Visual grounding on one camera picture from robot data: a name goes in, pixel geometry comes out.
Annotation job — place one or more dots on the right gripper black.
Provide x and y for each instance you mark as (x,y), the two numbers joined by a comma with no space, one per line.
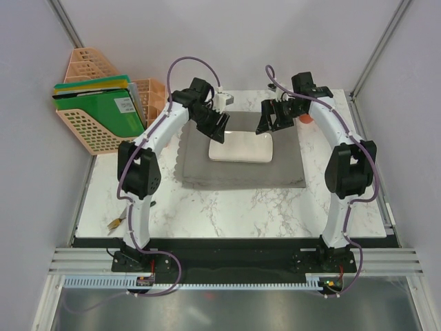
(270,107)

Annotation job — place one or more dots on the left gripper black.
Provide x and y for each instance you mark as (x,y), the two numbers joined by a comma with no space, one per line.
(213,132)

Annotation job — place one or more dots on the orange mug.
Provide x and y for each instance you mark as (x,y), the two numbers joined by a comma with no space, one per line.
(305,119)

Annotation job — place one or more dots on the white rectangular plate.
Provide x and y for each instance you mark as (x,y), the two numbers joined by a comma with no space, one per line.
(244,147)

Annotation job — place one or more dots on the gold fork green handle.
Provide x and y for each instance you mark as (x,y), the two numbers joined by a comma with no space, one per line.
(115,224)

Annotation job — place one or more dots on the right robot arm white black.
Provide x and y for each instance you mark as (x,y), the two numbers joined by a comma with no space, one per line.
(350,170)

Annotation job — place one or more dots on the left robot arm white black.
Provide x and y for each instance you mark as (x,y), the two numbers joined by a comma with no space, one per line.
(139,174)

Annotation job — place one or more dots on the yellow folder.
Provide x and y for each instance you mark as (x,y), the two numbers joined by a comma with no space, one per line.
(119,81)

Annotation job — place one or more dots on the green folder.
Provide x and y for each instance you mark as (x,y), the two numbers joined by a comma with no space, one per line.
(112,108)

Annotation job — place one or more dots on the peach file organizer rack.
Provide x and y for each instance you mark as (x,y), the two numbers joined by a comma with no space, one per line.
(148,95)

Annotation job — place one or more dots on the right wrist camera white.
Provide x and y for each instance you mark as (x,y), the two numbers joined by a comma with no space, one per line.
(279,93)

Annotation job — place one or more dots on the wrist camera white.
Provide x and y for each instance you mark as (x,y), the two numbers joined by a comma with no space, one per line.
(279,93)
(221,101)

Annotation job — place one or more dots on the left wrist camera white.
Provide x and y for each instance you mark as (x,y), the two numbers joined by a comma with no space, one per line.
(221,101)

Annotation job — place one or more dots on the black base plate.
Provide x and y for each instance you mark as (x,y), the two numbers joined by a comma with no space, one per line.
(230,259)

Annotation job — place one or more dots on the right aluminium frame post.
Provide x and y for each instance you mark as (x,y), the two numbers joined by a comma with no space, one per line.
(381,45)

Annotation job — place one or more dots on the aluminium frame post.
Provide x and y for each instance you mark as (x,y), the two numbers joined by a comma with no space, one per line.
(381,45)
(66,23)

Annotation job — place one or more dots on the white cable duct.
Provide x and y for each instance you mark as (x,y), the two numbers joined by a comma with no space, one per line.
(133,282)

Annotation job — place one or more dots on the left aluminium frame post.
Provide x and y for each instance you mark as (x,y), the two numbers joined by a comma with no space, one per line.
(66,23)

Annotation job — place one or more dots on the aluminium rail profile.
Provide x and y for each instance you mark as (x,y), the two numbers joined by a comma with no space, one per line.
(373,261)

